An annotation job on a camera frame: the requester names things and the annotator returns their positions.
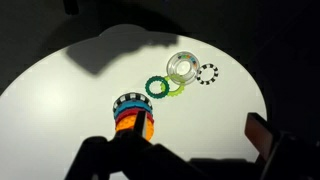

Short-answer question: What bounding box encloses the thin black white striped ring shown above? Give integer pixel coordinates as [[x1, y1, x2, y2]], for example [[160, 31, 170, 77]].
[[195, 63, 220, 86]]

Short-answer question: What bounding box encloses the dark green toothed ring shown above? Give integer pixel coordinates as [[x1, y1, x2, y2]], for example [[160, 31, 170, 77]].
[[144, 75, 171, 100]]

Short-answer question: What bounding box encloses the red stacking ring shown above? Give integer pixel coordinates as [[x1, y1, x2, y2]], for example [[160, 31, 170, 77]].
[[114, 108, 155, 125]]

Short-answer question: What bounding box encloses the yellow bumpy stacking ring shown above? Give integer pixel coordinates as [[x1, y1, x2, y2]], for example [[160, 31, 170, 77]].
[[115, 114, 155, 142]]

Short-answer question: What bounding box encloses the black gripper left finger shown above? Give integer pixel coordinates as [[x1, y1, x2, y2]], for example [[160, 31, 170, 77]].
[[64, 110, 214, 180]]

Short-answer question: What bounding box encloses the blue stacking ring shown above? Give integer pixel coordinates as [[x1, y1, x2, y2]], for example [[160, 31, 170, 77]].
[[113, 100, 154, 118]]

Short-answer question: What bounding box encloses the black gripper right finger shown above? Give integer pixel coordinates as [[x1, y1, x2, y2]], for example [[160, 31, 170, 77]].
[[244, 112, 320, 180]]

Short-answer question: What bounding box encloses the light green toothed ring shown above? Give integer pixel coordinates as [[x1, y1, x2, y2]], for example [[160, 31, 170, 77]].
[[160, 75, 186, 98]]

